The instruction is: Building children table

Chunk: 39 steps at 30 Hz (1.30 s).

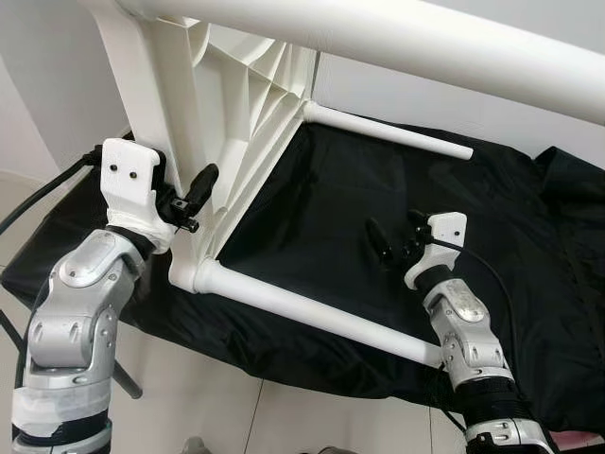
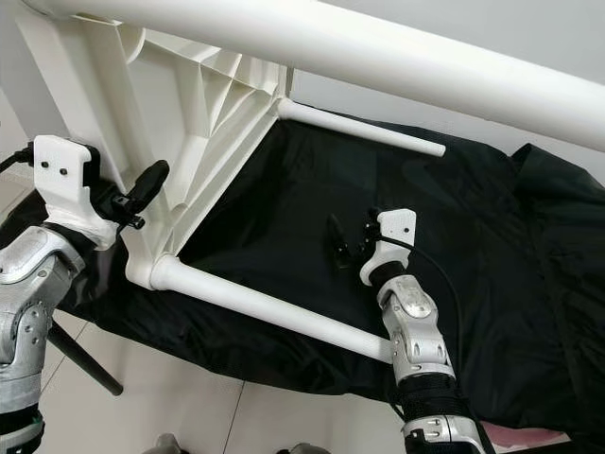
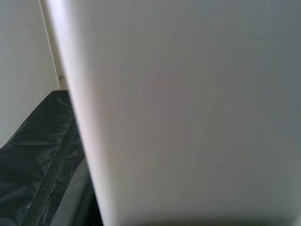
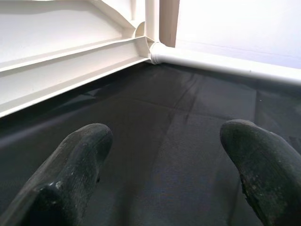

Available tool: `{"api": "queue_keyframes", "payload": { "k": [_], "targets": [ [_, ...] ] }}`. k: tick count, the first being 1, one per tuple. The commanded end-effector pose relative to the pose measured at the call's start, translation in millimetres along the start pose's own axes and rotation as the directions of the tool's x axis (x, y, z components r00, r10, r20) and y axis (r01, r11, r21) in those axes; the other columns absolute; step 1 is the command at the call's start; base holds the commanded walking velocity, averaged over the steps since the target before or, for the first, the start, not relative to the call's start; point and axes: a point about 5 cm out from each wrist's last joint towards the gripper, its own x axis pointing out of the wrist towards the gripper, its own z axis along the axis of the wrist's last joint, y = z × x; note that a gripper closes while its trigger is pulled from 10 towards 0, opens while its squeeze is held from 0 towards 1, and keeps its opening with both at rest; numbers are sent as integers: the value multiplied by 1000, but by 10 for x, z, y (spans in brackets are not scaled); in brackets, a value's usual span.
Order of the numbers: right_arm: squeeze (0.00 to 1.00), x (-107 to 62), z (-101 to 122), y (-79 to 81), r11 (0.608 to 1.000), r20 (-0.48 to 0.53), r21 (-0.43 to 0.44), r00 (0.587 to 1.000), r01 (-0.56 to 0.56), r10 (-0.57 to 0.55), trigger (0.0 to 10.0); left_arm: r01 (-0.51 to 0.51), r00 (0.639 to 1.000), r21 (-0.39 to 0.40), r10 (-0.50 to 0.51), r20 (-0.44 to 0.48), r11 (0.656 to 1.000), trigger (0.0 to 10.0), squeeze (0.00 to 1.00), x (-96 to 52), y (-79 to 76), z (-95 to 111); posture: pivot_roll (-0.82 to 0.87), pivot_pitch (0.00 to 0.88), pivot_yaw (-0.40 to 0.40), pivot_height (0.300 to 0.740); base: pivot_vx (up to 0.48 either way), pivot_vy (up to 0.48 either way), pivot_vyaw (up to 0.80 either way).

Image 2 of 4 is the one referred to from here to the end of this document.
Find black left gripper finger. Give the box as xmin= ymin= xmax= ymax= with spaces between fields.
xmin=128 ymin=159 xmax=172 ymax=215

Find white plastic table leg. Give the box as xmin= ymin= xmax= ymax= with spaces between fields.
xmin=151 ymin=253 xmax=395 ymax=365
xmin=276 ymin=97 xmax=447 ymax=158
xmin=24 ymin=0 xmax=605 ymax=154

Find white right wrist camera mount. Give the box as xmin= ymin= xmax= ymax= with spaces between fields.
xmin=359 ymin=208 xmax=420 ymax=287

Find black metal table leg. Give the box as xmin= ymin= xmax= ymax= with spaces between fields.
xmin=47 ymin=320 xmax=126 ymax=398

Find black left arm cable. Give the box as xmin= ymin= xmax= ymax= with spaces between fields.
xmin=0 ymin=142 xmax=41 ymax=173

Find pink round seat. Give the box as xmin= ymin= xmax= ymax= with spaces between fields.
xmin=482 ymin=428 xmax=575 ymax=451

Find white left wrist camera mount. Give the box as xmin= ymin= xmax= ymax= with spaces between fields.
xmin=31 ymin=134 xmax=121 ymax=251

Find white plastic table top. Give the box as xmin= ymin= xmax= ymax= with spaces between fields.
xmin=14 ymin=0 xmax=291 ymax=292

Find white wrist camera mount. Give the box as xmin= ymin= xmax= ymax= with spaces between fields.
xmin=31 ymin=134 xmax=121 ymax=251
xmin=359 ymin=208 xmax=420 ymax=287

